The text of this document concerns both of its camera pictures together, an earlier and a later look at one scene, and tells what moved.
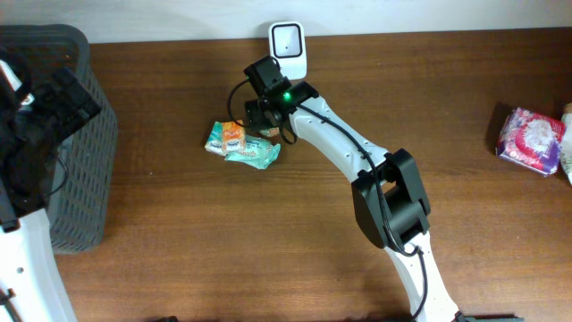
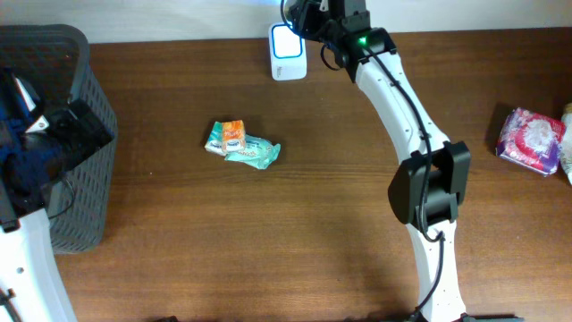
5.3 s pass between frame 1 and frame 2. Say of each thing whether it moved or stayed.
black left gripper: moved
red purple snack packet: stayed
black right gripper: moved
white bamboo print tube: stayed
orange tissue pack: stayed
